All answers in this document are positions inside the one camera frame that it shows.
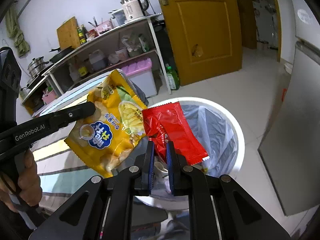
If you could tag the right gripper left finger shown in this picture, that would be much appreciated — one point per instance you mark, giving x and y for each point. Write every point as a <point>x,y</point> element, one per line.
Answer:
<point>145,162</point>

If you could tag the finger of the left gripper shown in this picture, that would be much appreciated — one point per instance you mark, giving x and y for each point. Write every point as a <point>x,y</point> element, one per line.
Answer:
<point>47,124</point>

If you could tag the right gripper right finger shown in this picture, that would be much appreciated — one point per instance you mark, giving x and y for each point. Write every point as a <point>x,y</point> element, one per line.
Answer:
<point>176,163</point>

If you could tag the red snack wrapper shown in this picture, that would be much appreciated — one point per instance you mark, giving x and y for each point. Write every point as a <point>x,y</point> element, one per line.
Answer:
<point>166,123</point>

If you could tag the yellow chips bag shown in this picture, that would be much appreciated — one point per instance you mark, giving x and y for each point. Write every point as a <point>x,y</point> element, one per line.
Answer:
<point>105,139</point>

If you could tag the white trash bin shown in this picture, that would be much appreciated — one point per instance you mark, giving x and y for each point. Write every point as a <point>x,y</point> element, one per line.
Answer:
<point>221,136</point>

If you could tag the person's left hand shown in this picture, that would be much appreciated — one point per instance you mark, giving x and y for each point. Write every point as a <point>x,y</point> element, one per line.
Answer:
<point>29,182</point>

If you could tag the pink plastic basket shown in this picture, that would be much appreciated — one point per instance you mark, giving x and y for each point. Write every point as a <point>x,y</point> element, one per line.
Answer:
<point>49,97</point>

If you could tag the clear bin liner bag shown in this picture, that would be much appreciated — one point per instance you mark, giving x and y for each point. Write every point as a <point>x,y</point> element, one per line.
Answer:
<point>198,131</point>

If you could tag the striped tablecloth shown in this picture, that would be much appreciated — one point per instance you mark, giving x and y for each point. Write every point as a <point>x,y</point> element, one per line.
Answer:
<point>60,170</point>

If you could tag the stainless steel steamer pot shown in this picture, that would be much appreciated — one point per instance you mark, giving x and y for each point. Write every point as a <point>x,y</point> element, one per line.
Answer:
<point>36,66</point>

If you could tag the green hanging towel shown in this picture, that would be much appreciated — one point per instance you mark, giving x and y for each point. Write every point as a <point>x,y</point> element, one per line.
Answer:
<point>15,33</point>

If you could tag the black frying pan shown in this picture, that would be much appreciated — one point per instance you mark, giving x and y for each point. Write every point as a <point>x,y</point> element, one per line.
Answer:
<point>60,53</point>

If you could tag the green plastic bottle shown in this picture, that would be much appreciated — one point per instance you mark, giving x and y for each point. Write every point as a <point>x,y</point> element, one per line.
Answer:
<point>173,79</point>

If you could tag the grey oil jug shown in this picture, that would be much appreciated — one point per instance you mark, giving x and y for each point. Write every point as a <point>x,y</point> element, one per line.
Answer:
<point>98,60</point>

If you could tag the pink lid storage bin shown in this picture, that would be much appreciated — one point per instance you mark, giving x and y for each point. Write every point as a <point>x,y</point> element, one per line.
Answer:
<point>140,73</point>

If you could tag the wooden cutting board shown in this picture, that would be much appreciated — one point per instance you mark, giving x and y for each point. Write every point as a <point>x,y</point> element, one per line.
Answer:
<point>67,34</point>

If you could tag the silver refrigerator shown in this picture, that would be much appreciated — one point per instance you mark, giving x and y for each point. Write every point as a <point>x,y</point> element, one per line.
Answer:
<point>290,148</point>

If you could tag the dark sauce bottle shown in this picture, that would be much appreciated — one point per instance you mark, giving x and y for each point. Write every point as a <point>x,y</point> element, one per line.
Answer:
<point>82,33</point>

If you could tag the pink utensil holder box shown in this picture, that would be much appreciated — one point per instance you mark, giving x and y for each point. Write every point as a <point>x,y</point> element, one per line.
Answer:
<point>104,27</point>

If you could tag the clear plastic container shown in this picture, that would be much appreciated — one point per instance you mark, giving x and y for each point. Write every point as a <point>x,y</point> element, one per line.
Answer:
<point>118,17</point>

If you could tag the yellow wooden door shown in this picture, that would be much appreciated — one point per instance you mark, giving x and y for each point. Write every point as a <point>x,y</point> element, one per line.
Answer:
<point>205,37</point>

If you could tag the white electric kettle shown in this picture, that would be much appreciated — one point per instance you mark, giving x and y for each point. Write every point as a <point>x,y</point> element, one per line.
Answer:
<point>134,9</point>

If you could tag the black camera mount box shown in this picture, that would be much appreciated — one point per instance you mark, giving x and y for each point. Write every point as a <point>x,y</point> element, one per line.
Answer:
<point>10,86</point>

